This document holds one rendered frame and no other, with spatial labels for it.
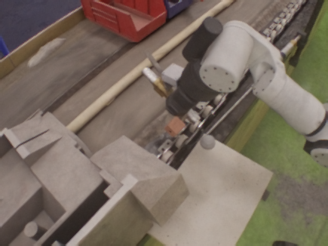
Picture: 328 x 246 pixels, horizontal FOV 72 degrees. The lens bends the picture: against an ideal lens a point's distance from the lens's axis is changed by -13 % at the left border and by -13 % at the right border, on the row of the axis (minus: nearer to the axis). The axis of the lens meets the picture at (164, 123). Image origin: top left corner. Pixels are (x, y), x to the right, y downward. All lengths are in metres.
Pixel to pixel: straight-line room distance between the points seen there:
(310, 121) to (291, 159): 1.23
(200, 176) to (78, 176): 0.30
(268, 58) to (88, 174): 0.39
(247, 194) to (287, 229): 0.92
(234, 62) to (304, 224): 1.31
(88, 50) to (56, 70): 0.15
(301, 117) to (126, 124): 0.51
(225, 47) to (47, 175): 0.41
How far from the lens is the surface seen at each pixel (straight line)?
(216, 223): 0.61
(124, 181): 0.42
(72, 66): 1.01
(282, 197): 1.59
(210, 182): 0.64
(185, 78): 0.50
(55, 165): 0.54
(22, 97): 1.00
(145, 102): 0.82
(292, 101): 0.46
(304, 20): 1.32
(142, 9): 1.17
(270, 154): 1.67
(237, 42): 0.42
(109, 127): 0.78
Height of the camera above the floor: 1.39
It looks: 57 degrees down
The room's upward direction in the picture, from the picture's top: 3 degrees counter-clockwise
